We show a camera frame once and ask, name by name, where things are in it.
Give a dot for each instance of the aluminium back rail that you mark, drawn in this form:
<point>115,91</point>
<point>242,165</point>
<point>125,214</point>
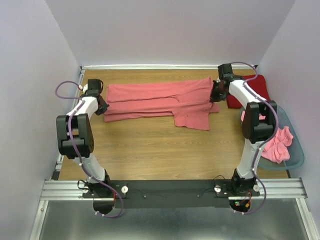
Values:
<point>149,67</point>

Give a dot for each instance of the aluminium front rail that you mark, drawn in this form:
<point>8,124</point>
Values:
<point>67,190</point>

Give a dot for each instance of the blue plastic basket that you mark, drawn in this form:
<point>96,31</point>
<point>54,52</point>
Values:
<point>296,154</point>

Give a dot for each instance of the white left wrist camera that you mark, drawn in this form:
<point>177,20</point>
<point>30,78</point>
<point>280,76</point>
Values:
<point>83,88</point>

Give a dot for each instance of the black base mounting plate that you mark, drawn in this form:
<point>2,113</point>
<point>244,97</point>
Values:
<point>143,194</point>

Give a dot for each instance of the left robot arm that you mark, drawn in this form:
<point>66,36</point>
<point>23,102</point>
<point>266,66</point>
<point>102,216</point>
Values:
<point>75,138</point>

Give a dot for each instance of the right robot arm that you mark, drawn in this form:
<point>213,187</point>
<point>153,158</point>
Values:
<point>259,125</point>

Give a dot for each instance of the aluminium rail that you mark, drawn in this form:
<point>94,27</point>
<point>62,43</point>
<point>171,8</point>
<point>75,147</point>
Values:
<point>67,190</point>
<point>149,67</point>

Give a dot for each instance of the salmon pink t-shirt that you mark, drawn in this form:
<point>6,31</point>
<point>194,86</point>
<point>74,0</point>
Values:
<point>187,101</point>

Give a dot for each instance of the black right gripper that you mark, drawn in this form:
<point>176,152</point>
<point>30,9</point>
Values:
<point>214,98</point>

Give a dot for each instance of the light pink t-shirt in basket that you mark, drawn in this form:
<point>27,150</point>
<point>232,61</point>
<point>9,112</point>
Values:
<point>276,150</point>

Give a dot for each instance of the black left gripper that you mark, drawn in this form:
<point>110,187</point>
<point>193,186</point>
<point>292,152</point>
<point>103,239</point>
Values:
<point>102,109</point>

